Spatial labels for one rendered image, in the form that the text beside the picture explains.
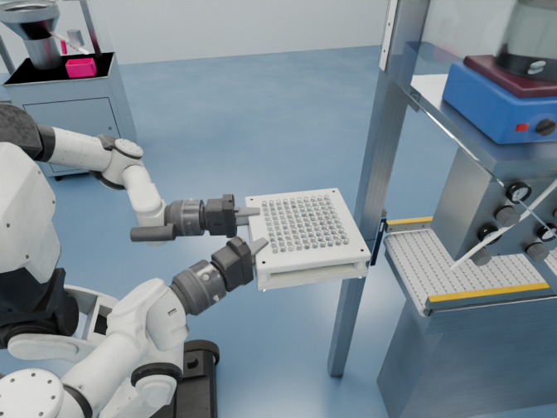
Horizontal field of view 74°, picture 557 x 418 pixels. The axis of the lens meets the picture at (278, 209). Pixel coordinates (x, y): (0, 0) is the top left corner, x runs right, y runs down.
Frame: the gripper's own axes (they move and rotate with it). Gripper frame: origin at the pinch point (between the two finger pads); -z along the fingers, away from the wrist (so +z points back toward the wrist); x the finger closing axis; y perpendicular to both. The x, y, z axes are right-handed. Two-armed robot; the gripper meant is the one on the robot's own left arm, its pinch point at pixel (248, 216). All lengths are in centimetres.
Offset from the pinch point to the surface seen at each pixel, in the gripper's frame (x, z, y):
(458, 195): -15.7, -40.7, 14.2
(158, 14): 49, 130, -451
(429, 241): 18, -51, -7
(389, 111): -20.5, -33.6, -11.6
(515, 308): 22, -67, 14
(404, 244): 17.7, -43.5, -6.1
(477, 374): 68, -75, 9
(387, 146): -11.3, -34.9, -11.7
